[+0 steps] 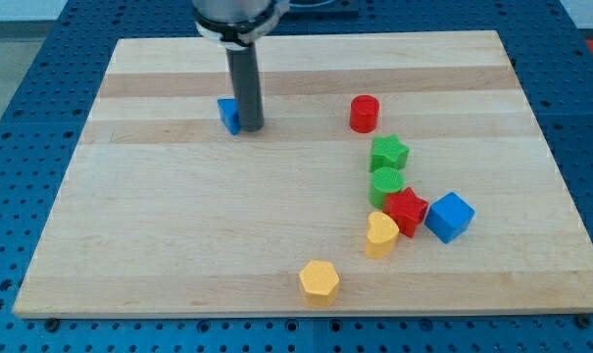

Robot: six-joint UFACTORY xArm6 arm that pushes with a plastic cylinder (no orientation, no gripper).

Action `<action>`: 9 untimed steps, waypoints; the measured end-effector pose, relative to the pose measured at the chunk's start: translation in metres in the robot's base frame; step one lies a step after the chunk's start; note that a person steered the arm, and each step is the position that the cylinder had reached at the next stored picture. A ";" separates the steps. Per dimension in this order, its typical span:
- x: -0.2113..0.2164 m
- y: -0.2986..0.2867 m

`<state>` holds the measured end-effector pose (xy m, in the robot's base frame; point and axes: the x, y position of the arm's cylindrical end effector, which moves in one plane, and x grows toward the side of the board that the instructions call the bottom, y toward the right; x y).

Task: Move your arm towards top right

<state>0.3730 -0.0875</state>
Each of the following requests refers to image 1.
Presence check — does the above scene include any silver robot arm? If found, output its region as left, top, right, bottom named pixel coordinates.
left=192, top=0, right=290, bottom=51

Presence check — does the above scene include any green cylinder block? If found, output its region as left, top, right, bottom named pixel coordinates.
left=368, top=167, right=405, bottom=209

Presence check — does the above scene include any green star block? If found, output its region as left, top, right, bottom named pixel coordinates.
left=369, top=134, right=410, bottom=173

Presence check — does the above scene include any blue triangular block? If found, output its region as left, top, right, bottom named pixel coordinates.
left=217, top=98, right=241, bottom=135

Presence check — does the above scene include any red cylinder block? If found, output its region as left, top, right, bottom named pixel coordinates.
left=349, top=95, right=380, bottom=133

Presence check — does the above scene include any light wooden board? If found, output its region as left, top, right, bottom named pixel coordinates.
left=13, top=30, right=593, bottom=319

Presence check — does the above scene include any yellow heart block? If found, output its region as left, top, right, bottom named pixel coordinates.
left=365, top=211, right=400, bottom=259

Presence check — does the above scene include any yellow hexagon block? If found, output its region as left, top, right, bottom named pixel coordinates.
left=298, top=260, right=340, bottom=308

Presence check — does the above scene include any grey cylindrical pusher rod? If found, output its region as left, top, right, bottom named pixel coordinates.
left=226, top=44, right=265, bottom=132

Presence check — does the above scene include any red star block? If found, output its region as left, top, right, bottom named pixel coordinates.
left=383, top=187, right=429, bottom=238

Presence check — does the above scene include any blue cube block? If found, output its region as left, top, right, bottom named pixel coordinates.
left=424, top=192, right=475, bottom=244

